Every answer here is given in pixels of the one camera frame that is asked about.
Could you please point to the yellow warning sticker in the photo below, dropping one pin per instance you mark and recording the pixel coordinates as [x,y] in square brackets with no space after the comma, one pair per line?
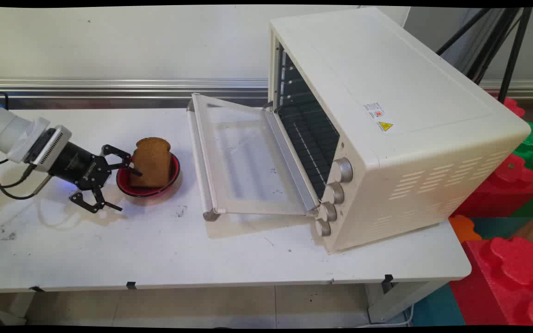
[385,126]

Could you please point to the metal wall rail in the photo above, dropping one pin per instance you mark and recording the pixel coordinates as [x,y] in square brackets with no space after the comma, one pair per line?
[109,88]

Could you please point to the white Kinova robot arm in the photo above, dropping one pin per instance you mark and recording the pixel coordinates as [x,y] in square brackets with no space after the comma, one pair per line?
[0,127]

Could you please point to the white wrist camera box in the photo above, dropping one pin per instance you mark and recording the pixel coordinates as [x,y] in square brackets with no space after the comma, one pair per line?
[52,145]

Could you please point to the large red foam block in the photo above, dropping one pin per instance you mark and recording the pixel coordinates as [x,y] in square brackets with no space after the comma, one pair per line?
[502,282]

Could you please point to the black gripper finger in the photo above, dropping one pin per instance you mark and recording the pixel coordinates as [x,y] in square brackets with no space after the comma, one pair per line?
[91,200]
[119,154]

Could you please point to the glass toaster oven door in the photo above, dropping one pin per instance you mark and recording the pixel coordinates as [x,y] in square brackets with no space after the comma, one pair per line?
[243,162]

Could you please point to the large silver oven knob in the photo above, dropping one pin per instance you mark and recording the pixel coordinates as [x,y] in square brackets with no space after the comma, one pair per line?
[342,170]

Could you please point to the black tape strip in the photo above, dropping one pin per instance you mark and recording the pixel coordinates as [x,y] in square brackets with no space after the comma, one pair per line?
[388,278]
[37,289]
[131,285]

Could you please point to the black tripod stand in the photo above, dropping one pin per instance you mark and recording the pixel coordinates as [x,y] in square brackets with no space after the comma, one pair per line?
[511,51]

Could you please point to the white label sticker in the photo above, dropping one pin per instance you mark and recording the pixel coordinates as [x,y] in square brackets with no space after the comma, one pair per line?
[374,110]

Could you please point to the small silver oven knob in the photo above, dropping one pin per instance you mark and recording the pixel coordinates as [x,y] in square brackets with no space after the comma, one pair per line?
[323,227]

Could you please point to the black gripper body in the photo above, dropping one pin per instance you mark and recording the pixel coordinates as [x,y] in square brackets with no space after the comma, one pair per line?
[79,167]

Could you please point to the teal foam mat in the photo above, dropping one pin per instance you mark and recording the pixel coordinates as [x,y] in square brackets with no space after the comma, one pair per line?
[437,307]

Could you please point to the cream toaster oven body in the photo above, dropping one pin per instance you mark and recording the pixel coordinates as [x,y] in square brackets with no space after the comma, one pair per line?
[410,115]

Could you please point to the orange foam piece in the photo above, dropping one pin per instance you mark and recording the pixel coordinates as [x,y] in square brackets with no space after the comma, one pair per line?
[463,229]

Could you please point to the small red foam piece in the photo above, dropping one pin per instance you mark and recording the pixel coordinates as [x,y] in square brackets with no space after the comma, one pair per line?
[514,107]

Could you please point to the brown toast bread slice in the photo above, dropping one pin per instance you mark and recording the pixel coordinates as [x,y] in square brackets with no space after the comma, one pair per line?
[151,162]

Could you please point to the red bowl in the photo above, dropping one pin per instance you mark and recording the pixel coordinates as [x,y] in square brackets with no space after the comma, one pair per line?
[148,190]

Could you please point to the white table leg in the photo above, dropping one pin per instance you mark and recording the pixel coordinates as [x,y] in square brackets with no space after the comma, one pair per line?
[400,298]

